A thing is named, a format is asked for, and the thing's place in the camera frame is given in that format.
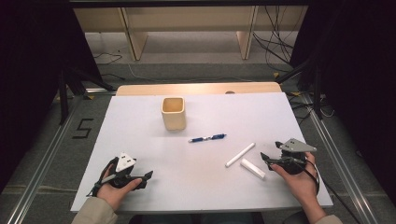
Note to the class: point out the white table cover sheet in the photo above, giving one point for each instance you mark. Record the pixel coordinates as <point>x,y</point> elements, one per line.
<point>186,180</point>

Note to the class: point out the blue pen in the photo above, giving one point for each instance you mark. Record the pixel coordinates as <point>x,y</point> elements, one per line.
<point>214,136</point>

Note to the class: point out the person's right hand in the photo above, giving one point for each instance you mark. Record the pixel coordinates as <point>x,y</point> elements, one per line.
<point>302,183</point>

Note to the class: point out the long thin white pen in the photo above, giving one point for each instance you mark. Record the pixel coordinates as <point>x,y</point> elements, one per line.
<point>240,154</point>

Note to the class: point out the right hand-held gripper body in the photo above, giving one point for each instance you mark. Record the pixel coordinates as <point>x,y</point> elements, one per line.
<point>295,146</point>

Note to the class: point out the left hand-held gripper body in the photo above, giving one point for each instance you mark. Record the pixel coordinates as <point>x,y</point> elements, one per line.
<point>126,161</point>

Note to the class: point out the person's left hand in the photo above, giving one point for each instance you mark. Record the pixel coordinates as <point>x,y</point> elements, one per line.
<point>113,194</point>

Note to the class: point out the aluminium floor rail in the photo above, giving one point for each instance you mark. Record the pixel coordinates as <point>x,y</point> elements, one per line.
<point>345,168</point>
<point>40,174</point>

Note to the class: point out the light wooden shelf unit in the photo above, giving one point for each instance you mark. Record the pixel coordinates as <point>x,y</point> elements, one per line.
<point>137,43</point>

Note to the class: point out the short thick white tube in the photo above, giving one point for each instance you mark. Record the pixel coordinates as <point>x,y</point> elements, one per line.
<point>252,169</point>

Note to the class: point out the black metal stand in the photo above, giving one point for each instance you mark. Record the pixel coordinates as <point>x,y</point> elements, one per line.
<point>63,99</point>
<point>317,93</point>

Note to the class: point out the black curtain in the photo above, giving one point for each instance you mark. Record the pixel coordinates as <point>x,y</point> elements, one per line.
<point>364,77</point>
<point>31,77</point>

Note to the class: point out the cream square pen holder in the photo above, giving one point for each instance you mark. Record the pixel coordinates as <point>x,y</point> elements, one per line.
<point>173,119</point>

